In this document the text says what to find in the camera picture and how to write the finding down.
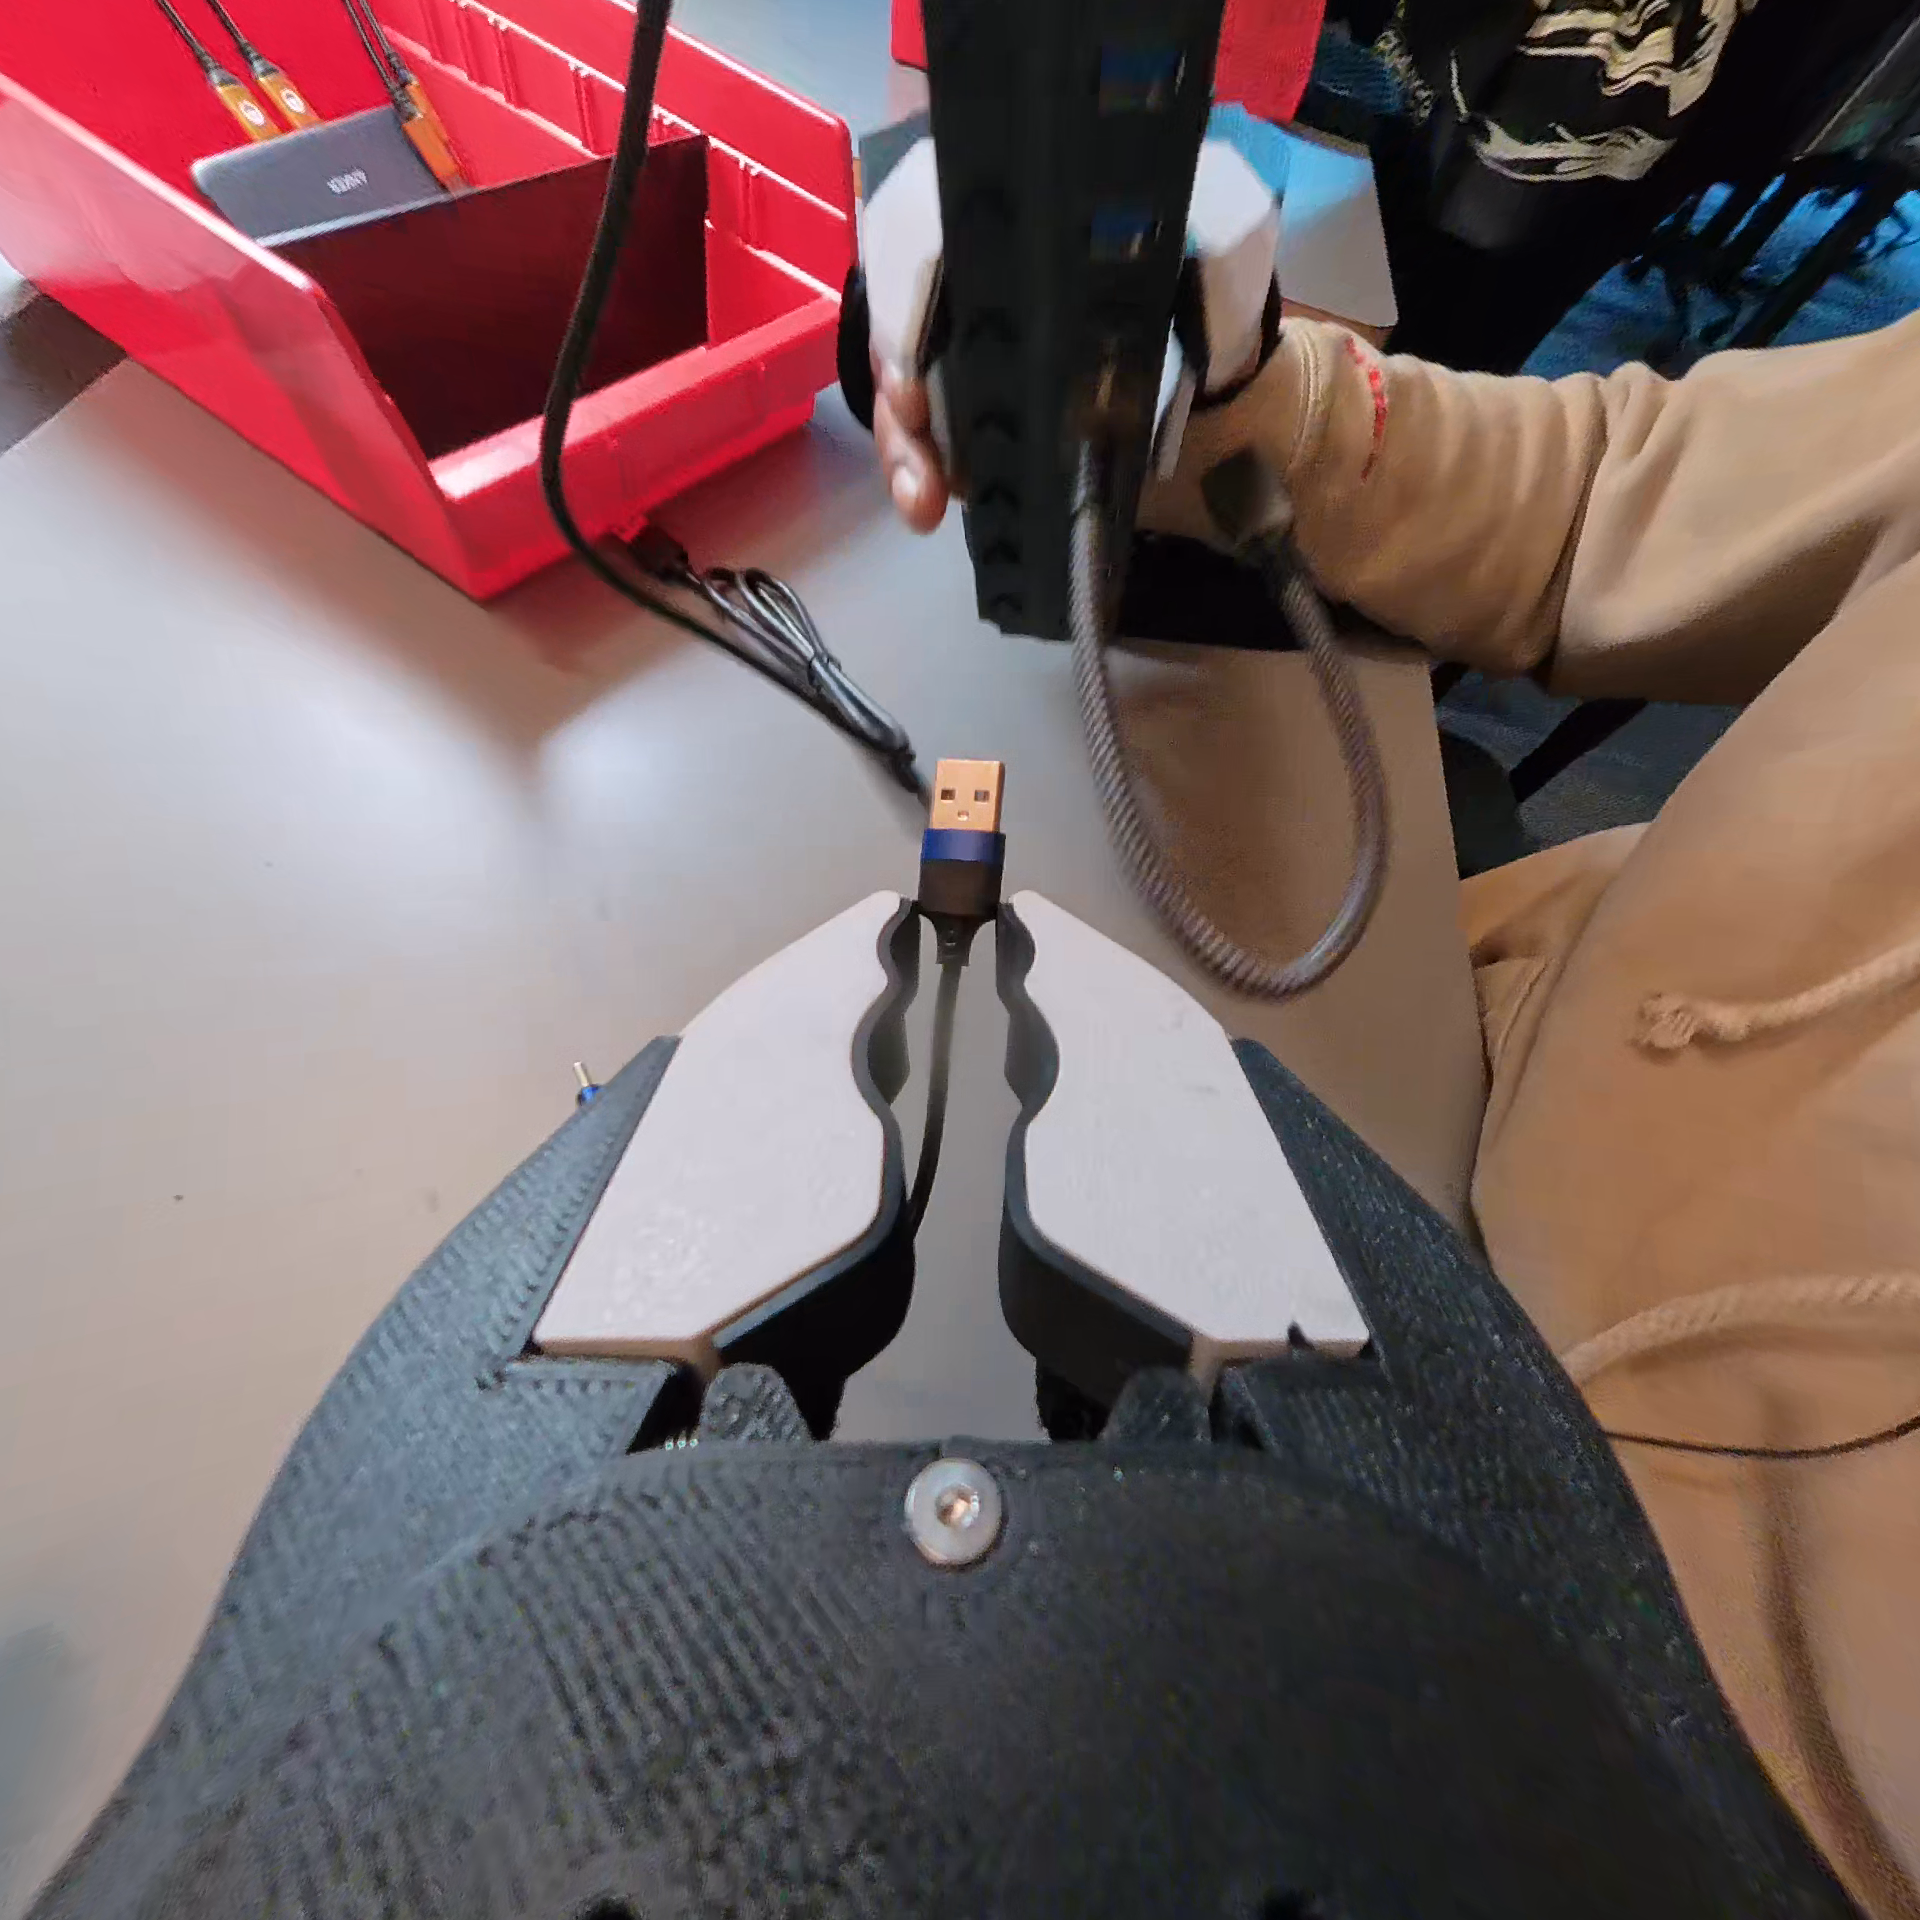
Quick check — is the person's beige hoodie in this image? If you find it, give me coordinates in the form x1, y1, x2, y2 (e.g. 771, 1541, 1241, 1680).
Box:
1463, 598, 1920, 1920

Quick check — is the person's right forearm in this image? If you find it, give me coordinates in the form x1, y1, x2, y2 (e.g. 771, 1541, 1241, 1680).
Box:
1141, 307, 1920, 706

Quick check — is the red plastic bin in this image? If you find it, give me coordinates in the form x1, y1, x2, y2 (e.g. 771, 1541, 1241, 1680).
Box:
0, 0, 856, 601

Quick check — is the black bin divider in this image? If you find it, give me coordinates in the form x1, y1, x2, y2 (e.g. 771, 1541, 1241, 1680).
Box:
275, 136, 711, 460

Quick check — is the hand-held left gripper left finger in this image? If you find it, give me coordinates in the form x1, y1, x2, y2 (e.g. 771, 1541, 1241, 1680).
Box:
531, 892, 920, 1373

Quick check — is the black earphone wire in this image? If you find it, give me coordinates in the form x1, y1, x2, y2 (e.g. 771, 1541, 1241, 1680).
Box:
1603, 1417, 1920, 1461

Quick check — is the grey braided usb cable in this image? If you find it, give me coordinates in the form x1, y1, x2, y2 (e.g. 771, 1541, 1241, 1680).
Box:
1067, 442, 1390, 1002

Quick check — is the black usb hub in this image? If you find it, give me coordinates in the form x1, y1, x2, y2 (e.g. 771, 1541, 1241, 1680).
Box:
191, 105, 471, 242

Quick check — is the grey usb hub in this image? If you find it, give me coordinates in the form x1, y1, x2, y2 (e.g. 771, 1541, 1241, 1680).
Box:
536, 0, 1230, 644

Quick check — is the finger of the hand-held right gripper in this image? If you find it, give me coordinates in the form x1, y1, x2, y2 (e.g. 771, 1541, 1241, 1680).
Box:
854, 139, 953, 386
1151, 136, 1286, 484

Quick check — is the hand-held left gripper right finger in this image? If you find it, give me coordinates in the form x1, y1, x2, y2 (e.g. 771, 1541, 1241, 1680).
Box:
993, 889, 1374, 1376

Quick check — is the person's right hand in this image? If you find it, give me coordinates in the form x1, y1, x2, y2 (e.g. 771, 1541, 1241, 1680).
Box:
866, 363, 960, 537

